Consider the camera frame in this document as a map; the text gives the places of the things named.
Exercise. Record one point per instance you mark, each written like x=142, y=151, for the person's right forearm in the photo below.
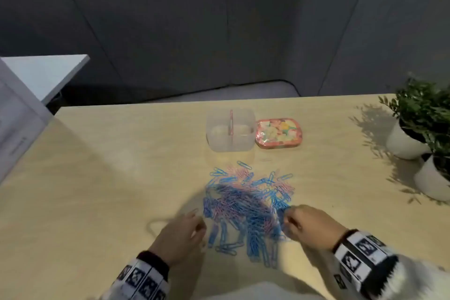
x=393, y=268

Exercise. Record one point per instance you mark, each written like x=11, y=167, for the clear plastic divided container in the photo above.
x=230, y=134

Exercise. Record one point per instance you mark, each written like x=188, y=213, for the green plant in white pot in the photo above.
x=409, y=124
x=432, y=178

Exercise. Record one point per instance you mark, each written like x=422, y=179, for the person's left fingers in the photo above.
x=197, y=226

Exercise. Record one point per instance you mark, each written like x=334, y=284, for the right marker-printed wrist band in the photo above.
x=364, y=257

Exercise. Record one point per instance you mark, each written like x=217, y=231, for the person's left forearm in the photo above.
x=139, y=282

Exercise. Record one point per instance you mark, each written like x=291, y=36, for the left marker-printed wrist band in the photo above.
x=144, y=277

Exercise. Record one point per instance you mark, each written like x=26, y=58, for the person's left hand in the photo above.
x=175, y=238

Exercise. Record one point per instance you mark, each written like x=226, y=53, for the person's right hand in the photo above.
x=313, y=227

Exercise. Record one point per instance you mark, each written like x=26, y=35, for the white board panel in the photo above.
x=17, y=124

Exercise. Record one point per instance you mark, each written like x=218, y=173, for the pink lid with colourful print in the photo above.
x=278, y=133

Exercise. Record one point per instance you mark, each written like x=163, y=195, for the white side table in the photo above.
x=42, y=74

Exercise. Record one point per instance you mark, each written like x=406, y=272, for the person's right fingers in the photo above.
x=291, y=220

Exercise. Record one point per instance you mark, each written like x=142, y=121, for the marker-printed wrist band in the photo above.
x=144, y=277
x=364, y=257

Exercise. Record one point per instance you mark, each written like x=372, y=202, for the pile of blue pink paper clips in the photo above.
x=242, y=205

